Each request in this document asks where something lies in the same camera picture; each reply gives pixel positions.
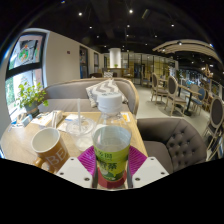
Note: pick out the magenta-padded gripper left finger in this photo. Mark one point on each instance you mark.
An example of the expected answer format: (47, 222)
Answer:
(73, 170)

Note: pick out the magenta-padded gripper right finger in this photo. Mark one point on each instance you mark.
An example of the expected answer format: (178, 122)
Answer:
(150, 170)

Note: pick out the clear green-labelled drink bottle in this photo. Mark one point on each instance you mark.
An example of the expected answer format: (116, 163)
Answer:
(111, 146)

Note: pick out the tan ceramic mug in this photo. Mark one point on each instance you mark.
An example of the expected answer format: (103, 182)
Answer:
(55, 156)

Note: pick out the clear plastic cup with straw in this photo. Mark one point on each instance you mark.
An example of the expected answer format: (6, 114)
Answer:
(81, 133)

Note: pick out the grey tufted armchair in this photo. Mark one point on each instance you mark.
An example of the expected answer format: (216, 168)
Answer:
(180, 143)

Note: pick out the white cardboard box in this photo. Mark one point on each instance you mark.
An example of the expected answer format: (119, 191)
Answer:
(57, 118)

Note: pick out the yellow-edged table sticker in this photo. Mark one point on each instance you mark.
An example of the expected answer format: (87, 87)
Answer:
(125, 117)

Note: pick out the printed paper leaflets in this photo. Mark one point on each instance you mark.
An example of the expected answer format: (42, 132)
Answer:
(41, 119)

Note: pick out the small blue white box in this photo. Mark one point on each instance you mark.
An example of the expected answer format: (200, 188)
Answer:
(26, 120)

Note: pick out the grey curved sofa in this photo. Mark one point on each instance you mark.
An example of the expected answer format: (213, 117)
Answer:
(66, 91)

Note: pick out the group of dining chairs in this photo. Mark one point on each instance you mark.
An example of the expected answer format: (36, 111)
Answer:
(173, 90)

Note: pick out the green potted plant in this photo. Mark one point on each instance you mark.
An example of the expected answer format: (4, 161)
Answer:
(30, 95)

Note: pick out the grey white chevron cushion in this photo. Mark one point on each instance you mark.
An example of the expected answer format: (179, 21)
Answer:
(103, 88)

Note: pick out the group of ceiling spotlights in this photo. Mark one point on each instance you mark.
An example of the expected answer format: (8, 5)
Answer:
(130, 11)

